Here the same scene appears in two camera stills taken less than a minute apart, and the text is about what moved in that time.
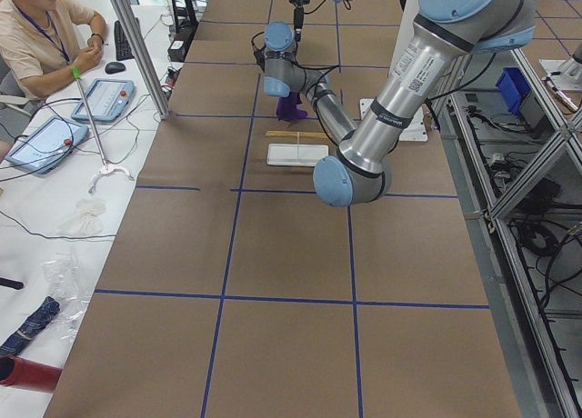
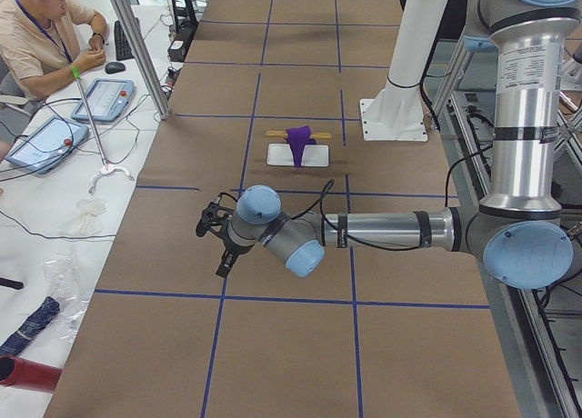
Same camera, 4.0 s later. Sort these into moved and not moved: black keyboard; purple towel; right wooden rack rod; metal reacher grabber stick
Moved: purple towel
Not moved: right wooden rack rod; black keyboard; metal reacher grabber stick
